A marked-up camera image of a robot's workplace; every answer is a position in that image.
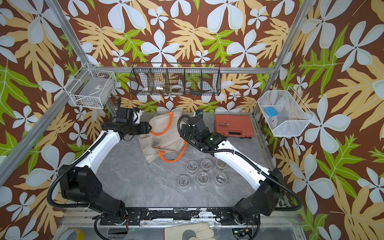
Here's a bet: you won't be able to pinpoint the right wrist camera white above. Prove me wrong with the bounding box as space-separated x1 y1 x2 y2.
195 110 204 118

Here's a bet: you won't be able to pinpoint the blue object in basket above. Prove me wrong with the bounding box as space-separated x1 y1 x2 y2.
265 107 279 117

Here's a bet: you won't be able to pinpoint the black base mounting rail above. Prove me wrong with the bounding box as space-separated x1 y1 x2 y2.
101 207 260 228

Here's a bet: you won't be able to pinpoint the white mesh basket right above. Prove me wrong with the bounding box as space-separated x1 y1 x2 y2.
258 88 315 138

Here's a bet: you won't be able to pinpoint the white wire basket left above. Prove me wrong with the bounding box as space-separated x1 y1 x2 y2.
65 64 117 109

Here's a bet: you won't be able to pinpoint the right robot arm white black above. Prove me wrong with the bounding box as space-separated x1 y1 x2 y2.
177 115 303 224

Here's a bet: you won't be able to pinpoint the beige canvas bag orange handles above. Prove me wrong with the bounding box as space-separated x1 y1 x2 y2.
139 109 188 163

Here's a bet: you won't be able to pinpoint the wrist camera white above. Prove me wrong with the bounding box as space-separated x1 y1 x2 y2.
195 110 204 118
133 108 142 124

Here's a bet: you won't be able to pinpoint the clear seed jar stack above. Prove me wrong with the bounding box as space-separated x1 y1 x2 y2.
151 138 161 148

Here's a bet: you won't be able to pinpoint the black wire basket rear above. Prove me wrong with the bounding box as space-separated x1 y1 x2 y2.
129 63 222 96

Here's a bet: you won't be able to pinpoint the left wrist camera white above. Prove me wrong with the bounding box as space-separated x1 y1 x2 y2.
133 108 142 124

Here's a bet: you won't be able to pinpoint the red plastic tool case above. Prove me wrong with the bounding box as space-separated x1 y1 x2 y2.
215 115 255 139

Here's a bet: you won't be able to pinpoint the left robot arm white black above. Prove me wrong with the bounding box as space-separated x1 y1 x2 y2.
47 107 152 225

